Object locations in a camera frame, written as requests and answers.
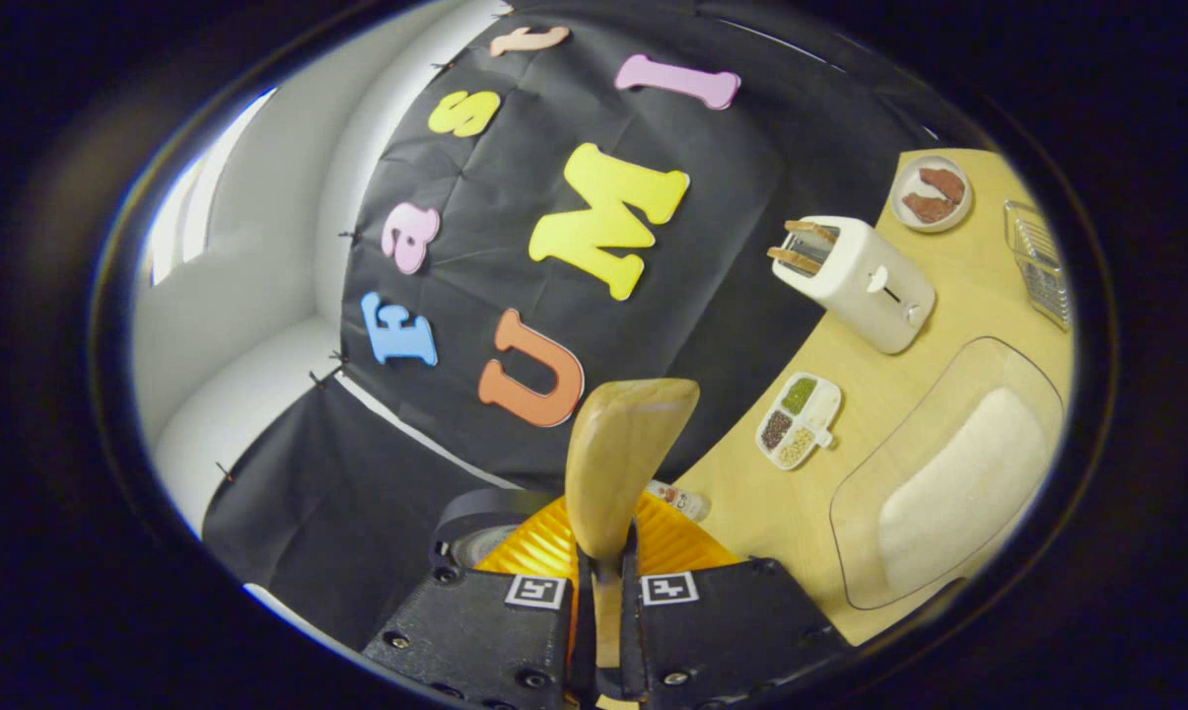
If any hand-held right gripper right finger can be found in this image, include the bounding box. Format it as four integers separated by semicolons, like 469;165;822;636
618;493;851;710

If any white plate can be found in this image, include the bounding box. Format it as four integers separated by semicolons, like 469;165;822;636
889;155;974;234

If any white toaster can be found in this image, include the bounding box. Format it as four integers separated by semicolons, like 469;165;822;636
771;215;937;354

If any white divided bean dish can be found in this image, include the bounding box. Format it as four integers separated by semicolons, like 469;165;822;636
756;372;843;470

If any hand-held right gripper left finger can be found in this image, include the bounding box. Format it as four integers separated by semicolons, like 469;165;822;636
362;493;594;710

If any small clear bottle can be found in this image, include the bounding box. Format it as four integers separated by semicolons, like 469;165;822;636
646;480;711;522

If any wooden spoon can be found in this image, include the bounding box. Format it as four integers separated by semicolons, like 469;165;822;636
564;378;701;710

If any black backdrop cloth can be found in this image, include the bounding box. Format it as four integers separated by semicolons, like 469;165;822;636
202;0;999;652

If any black rice cooker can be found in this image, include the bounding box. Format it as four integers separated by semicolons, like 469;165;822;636
428;488;555;573

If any clear chopstick holder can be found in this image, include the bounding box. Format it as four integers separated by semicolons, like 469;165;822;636
1005;200;1075;331

